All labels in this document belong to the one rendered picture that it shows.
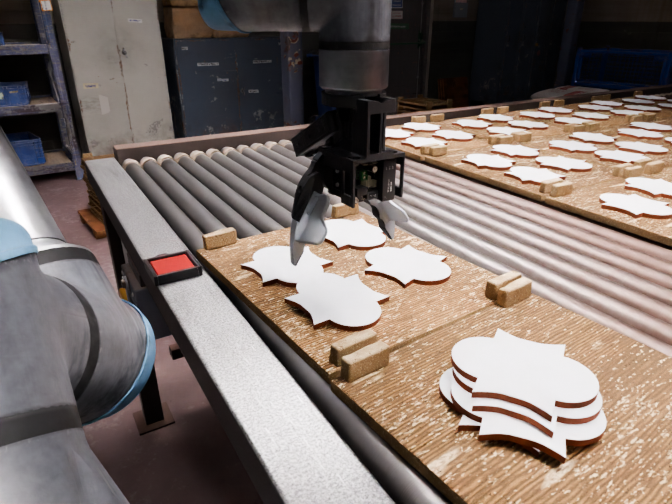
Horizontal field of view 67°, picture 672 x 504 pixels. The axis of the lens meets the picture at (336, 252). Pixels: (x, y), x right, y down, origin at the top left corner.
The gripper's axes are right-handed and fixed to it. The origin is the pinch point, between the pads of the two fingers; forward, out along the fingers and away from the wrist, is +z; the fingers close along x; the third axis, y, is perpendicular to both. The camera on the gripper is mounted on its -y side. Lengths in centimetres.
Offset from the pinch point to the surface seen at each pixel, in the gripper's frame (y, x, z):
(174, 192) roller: -70, -1, 11
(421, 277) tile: 0.0, 14.4, 8.0
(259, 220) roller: -41.9, 7.6, 10.9
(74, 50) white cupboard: -460, 36, -2
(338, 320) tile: 3.3, -2.7, 7.9
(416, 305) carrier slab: 4.7, 9.3, 8.8
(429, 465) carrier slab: 26.4, -8.3, 8.9
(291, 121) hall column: -399, 209, 65
